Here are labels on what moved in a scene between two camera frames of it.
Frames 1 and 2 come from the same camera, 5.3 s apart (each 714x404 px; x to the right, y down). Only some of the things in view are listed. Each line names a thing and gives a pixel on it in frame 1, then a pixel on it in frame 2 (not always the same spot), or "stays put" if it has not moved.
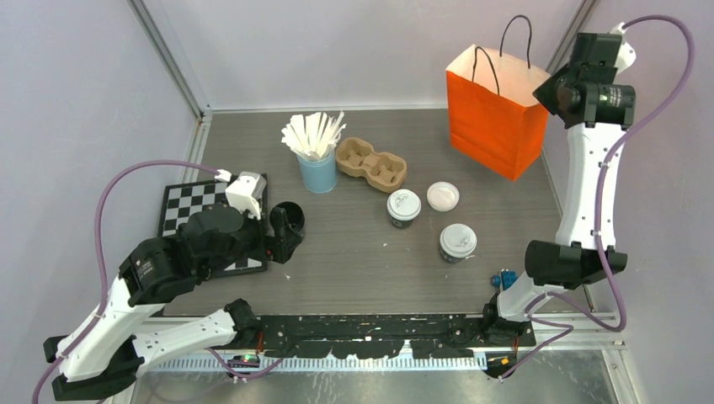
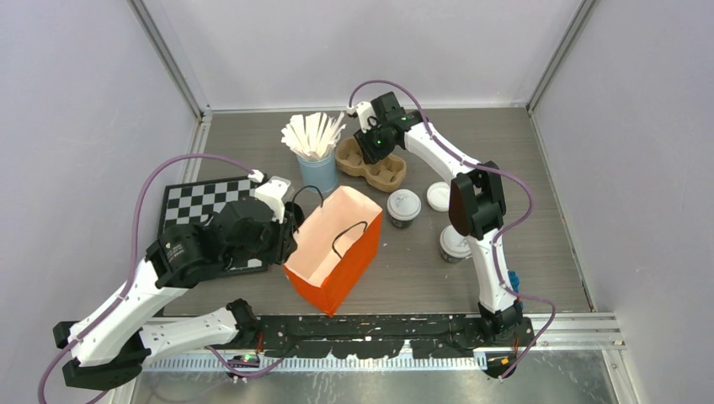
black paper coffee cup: x=450 y=257 stays put
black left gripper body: x=252 y=244 stays put
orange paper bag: x=496 y=121 → x=336 y=249
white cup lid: x=403 y=204 stays put
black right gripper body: x=548 y=93 → x=374 y=142
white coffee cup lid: x=458 y=241 stays put
